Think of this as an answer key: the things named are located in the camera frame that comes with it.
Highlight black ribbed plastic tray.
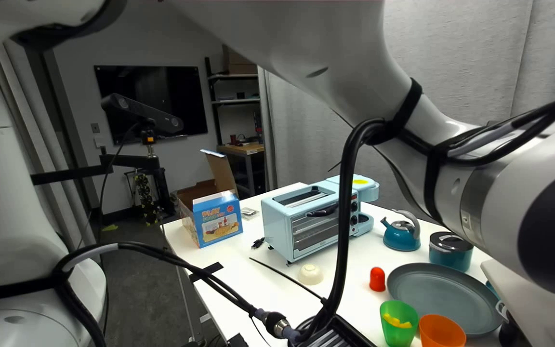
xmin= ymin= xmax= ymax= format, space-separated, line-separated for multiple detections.
xmin=294 ymin=314 xmax=377 ymax=347

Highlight wooden background desk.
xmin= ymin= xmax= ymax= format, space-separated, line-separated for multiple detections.
xmin=217 ymin=140 xmax=267 ymax=194

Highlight open brown cardboard box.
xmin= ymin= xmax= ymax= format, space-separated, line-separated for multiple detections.
xmin=173 ymin=148 xmax=238 ymax=218

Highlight light blue toy toaster oven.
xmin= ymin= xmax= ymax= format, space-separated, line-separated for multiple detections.
xmin=259 ymin=173 xmax=381 ymax=266

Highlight blue printed carton box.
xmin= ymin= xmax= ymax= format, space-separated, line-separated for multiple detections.
xmin=190 ymin=191 xmax=244 ymax=248

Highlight cream upturned bowl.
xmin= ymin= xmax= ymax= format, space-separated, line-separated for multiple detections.
xmin=296 ymin=262 xmax=325 ymax=287

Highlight black tape patch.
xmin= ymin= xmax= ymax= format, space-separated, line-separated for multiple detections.
xmin=188 ymin=260 xmax=225 ymax=283

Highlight teal toy kettle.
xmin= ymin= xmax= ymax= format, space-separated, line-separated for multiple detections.
xmin=379 ymin=210 xmax=421 ymax=252

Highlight small red shaker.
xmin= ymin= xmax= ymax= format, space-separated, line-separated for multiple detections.
xmin=367 ymin=264 xmax=386 ymax=293

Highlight yellow toy fries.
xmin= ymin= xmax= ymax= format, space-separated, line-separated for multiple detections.
xmin=385 ymin=312 xmax=413 ymax=331

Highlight teal canister with lid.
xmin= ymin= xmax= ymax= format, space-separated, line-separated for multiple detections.
xmin=427 ymin=229 xmax=475 ymax=273

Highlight green plastic cup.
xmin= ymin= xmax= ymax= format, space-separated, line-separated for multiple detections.
xmin=377 ymin=299 xmax=419 ymax=347

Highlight grey round plate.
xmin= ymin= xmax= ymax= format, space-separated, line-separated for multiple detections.
xmin=385 ymin=260 xmax=504 ymax=337

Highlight orange plastic cup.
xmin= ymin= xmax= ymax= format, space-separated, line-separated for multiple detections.
xmin=415 ymin=312 xmax=467 ymax=347

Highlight thin black table cable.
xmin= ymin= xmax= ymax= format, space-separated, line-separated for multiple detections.
xmin=248 ymin=256 xmax=325 ymax=304

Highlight dark wall shelf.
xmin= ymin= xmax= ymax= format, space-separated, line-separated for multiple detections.
xmin=201 ymin=56 xmax=263 ymax=146

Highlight black wall screen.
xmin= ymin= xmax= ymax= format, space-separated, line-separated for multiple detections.
xmin=92 ymin=63 xmax=207 ymax=146

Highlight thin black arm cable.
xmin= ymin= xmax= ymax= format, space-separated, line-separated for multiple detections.
xmin=0 ymin=239 xmax=294 ymax=347

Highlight black camera stand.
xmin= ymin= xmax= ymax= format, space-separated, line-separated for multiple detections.
xmin=28 ymin=92 xmax=186 ymax=219

